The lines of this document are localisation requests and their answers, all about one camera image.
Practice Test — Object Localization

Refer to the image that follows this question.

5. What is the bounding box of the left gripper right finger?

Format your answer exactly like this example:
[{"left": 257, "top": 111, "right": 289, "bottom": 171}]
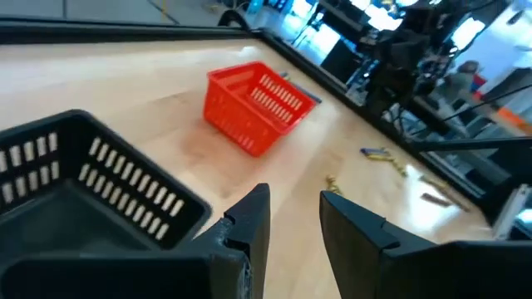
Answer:
[{"left": 318, "top": 190, "right": 532, "bottom": 299}]

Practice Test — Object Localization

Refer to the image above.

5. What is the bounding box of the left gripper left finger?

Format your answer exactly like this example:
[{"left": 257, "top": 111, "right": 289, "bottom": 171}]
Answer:
[{"left": 0, "top": 183, "right": 271, "bottom": 299}]

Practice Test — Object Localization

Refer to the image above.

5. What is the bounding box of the brown crayon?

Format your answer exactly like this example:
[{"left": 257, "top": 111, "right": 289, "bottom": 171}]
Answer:
[{"left": 419, "top": 191, "right": 453, "bottom": 208}]

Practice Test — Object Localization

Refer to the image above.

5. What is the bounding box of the yellow-green crayon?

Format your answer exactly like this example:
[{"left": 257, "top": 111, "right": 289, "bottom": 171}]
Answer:
[{"left": 324, "top": 174, "right": 344, "bottom": 196}]

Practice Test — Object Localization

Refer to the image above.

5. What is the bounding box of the silver extrusion bar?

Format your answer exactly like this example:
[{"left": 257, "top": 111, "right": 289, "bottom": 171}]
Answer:
[{"left": 492, "top": 184, "right": 532, "bottom": 241}]

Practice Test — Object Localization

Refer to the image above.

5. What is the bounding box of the black slotted plastic basket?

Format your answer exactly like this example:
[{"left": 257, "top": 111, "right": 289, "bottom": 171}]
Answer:
[{"left": 0, "top": 109, "right": 214, "bottom": 261}]

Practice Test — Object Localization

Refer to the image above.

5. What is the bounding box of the red slotted plastic basket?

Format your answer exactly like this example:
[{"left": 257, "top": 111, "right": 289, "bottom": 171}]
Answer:
[{"left": 202, "top": 61, "right": 318, "bottom": 158}]

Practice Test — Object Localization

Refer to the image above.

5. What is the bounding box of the person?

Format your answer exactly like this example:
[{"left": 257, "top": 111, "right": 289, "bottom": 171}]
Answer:
[{"left": 451, "top": 60, "right": 488, "bottom": 101}]

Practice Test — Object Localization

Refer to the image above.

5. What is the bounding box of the black computer case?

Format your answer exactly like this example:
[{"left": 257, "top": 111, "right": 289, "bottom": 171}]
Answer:
[{"left": 319, "top": 37, "right": 377, "bottom": 91}]

